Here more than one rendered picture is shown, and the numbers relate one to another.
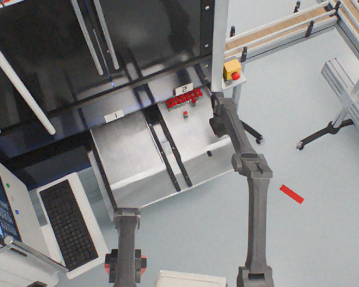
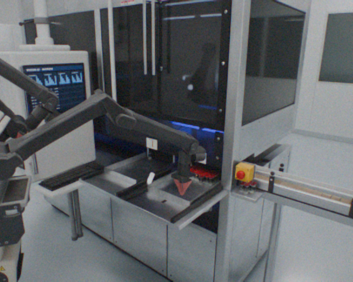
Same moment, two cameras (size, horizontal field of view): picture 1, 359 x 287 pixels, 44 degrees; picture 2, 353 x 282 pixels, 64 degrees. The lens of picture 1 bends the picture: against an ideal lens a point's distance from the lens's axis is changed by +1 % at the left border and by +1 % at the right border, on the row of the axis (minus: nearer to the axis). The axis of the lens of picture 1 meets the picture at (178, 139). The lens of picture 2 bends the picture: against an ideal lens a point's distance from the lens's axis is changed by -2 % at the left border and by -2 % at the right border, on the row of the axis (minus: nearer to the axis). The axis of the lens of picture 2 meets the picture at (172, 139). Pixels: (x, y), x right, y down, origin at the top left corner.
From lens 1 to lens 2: 1.66 m
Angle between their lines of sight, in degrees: 60
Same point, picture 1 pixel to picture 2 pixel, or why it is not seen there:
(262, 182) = (94, 98)
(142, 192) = (107, 183)
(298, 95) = not seen: outside the picture
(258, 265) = (16, 140)
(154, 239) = not seen: outside the picture
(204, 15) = (220, 71)
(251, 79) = not seen: outside the picture
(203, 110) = (202, 188)
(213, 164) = (155, 205)
